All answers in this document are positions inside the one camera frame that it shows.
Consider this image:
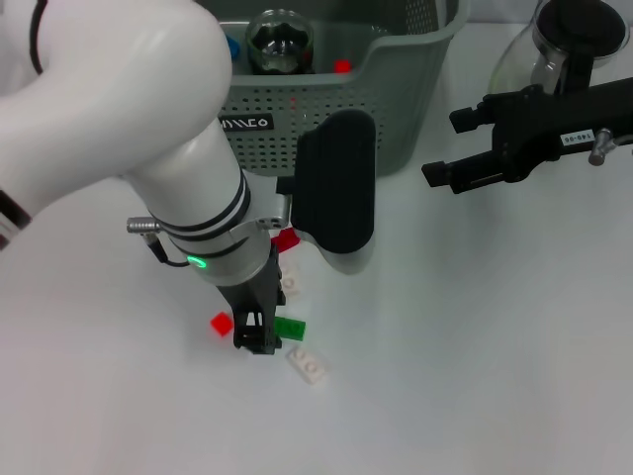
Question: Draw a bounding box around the red single-stud brick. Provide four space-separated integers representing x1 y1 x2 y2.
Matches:
209 312 234 337

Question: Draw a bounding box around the grey perforated storage bin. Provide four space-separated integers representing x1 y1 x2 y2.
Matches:
195 0 469 178

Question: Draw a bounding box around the dark red curved brick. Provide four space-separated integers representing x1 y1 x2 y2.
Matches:
270 228 303 253

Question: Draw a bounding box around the right wrist cable silver plug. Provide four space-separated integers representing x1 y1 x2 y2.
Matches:
588 127 633 167

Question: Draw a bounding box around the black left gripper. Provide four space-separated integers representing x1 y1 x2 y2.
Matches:
216 244 289 356

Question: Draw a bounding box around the green notched brick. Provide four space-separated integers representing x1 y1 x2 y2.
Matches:
274 316 308 342

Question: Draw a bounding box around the glass carafe with black handle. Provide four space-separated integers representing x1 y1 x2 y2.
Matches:
488 0 632 98

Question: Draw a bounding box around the white two-stud brick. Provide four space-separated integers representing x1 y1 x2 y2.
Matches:
279 262 303 298
286 345 330 385

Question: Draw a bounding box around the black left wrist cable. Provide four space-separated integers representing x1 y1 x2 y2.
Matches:
126 216 192 267

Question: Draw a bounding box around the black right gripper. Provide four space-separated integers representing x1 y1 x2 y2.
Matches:
420 76 633 195

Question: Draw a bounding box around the glass teacup with black base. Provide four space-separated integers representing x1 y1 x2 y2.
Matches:
245 8 316 75

